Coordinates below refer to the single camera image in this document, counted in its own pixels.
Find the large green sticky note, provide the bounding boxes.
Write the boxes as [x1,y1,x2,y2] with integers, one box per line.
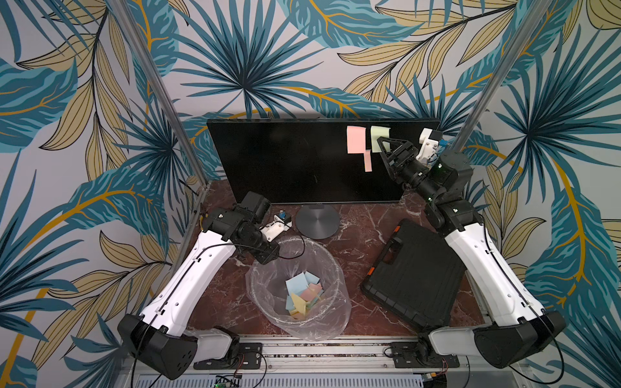
[370,125,391,153]

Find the large pink sticky note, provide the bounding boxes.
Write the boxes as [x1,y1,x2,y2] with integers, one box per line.
[346,125,366,155]

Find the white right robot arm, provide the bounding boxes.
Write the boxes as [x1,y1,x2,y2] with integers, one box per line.
[378,137,566,369]

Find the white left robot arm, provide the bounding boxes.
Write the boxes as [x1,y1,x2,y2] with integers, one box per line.
[118,192,280,380]

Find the small pink sticky strip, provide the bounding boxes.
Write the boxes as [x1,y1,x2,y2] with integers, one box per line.
[364,150,373,172]

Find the black computer monitor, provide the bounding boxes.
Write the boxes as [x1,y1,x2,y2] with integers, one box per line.
[207,119,440,205]

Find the grey round monitor stand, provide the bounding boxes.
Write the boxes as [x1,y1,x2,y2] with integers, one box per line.
[295,205,341,240]

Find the pile of discarded sticky notes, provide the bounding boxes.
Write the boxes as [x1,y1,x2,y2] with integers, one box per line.
[286,272,324,320]

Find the clear plastic lined waste bin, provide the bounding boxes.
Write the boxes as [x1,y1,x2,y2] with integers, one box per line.
[246,237,352,342]

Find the black plastic tool case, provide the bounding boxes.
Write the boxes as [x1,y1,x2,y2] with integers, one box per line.
[361,219,466,331]

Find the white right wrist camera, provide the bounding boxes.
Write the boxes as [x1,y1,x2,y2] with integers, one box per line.
[416,128,443,167]

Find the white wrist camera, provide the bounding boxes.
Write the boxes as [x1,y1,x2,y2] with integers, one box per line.
[261,210,293,242]
[416,128,443,167]

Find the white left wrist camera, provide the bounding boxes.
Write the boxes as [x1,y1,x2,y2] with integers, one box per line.
[261,210,293,242]

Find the right aluminium frame post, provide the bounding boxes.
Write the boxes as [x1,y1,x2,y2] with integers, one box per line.
[450,0,552,152]

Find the aluminium frame post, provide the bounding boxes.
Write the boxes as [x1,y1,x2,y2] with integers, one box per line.
[450,0,552,152]
[103,0,210,188]

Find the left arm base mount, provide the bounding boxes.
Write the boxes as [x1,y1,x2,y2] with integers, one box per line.
[192,343,265,370]

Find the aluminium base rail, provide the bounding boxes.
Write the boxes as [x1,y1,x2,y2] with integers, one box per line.
[115,334,530,388]

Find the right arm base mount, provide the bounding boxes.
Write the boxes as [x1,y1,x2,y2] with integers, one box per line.
[383,342,460,372]

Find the left aluminium frame post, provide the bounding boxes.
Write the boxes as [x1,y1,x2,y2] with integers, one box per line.
[103,0,210,188]

